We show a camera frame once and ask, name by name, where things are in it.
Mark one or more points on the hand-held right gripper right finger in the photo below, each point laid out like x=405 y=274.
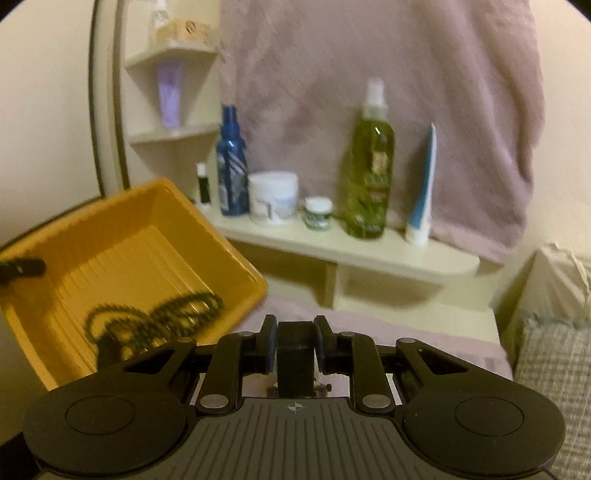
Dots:
x=319 y=348

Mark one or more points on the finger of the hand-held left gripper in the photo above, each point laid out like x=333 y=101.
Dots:
x=21 y=269

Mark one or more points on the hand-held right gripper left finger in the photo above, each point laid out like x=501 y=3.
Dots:
x=272 y=348

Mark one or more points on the black ribbed plastic block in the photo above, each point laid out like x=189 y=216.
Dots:
x=295 y=357

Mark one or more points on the yellow plastic tray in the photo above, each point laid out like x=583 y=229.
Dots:
x=134 y=258

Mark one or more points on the white corner shelf unit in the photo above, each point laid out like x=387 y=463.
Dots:
x=351 y=251

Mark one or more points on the small green jar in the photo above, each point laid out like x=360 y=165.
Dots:
x=318 y=212

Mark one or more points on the white jar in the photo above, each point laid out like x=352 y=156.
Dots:
x=272 y=198

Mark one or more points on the small dark bottle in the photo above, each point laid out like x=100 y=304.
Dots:
x=202 y=184

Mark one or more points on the blue spray bottle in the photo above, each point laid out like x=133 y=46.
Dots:
x=231 y=166

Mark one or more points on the green spray bottle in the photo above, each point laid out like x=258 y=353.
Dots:
x=371 y=166

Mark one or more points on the white and blue tube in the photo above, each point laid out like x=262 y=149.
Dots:
x=424 y=189

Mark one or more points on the purple tube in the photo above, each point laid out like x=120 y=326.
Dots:
x=169 y=94

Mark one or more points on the grey checkered cushion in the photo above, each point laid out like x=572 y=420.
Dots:
x=554 y=369

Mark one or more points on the white cloth pillow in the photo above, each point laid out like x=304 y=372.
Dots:
x=563 y=281

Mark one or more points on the pink fuzzy blanket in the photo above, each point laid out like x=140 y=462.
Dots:
x=378 y=92

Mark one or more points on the clear spray bottle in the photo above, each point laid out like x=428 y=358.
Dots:
x=159 y=14

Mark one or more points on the black curved frame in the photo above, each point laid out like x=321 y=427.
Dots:
x=99 y=101

